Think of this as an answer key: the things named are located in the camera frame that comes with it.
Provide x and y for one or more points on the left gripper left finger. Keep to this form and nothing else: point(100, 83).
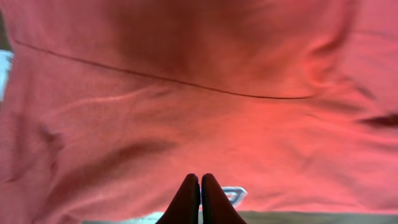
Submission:
point(184, 206)

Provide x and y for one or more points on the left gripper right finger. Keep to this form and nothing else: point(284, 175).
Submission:
point(216, 207)

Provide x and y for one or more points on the red t-shirt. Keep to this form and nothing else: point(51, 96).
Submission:
point(109, 105)

